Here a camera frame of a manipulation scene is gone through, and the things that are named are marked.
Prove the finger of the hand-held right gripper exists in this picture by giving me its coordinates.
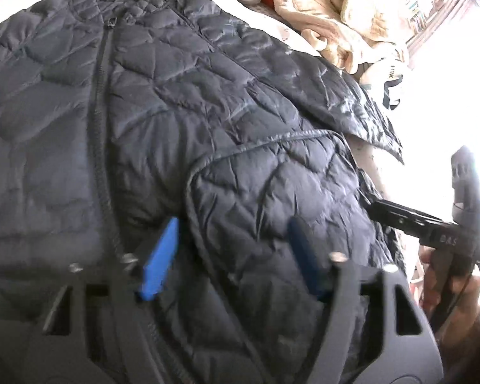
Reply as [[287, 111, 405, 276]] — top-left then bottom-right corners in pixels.
[[367, 198, 443, 246]]

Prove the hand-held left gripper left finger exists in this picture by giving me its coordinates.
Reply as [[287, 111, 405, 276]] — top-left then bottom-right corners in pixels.
[[22, 217, 180, 384]]

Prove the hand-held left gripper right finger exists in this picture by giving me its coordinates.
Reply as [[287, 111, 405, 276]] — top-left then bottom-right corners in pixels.
[[286, 216, 441, 384]]

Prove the black quilted jacket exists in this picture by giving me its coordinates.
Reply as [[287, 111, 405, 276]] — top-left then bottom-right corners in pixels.
[[0, 0, 404, 384]]

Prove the person's right hand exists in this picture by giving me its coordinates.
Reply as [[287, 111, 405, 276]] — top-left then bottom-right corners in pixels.
[[418, 244, 480, 340]]

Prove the cherry print bed sheet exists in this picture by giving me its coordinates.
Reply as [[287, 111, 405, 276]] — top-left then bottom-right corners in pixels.
[[36, 0, 425, 284]]

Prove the white printed bag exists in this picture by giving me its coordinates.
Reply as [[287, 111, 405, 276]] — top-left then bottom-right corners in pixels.
[[358, 54, 411, 110]]

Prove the grey curtain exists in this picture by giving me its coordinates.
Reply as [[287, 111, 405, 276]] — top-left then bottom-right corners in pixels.
[[408, 0, 480, 60]]

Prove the beige fleece blanket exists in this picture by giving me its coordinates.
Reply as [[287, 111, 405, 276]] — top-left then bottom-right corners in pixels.
[[272, 0, 409, 75]]

